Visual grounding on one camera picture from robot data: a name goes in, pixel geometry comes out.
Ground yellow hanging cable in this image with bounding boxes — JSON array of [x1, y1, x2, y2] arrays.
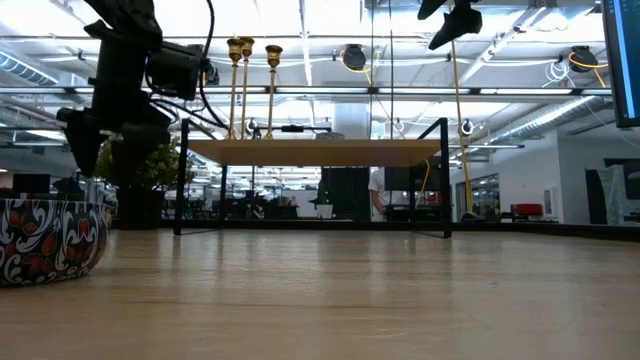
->
[[446, 29, 484, 224]]

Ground black cabinet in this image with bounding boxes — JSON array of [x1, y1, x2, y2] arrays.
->
[[319, 167, 372, 221]]

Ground computer monitor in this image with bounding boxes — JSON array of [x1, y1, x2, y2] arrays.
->
[[601, 0, 640, 129]]

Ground black hanging cable with coil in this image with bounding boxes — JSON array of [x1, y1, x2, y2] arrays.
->
[[387, 0, 395, 151]]

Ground black background screen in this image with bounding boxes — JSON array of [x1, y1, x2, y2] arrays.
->
[[383, 166, 446, 192]]

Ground green potted plant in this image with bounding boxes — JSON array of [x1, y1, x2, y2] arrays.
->
[[93, 134, 197, 231]]

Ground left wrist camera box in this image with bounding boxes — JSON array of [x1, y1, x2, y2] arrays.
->
[[146, 41, 207, 102]]

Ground tall gold candlestick holder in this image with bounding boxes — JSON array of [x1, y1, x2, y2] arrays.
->
[[238, 35, 256, 141]]

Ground person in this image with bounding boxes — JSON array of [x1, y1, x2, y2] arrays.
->
[[368, 167, 396, 222]]

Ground black aluminium cross rail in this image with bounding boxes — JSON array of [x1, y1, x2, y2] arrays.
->
[[112, 217, 640, 242]]

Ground yellow candle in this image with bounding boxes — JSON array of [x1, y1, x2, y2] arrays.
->
[[0, 198, 112, 289]]

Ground black ceiling cable reel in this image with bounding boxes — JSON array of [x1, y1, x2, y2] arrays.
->
[[568, 44, 609, 76], [340, 43, 369, 72]]

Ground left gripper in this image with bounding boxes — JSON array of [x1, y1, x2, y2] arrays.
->
[[57, 34, 172, 189]]

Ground small tree in white pot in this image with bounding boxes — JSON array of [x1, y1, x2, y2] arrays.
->
[[309, 179, 335, 220]]

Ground red box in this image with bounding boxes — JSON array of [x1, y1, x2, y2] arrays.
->
[[509, 202, 545, 217]]

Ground wooden shelf riser black legs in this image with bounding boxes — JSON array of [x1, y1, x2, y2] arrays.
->
[[173, 117, 454, 239]]

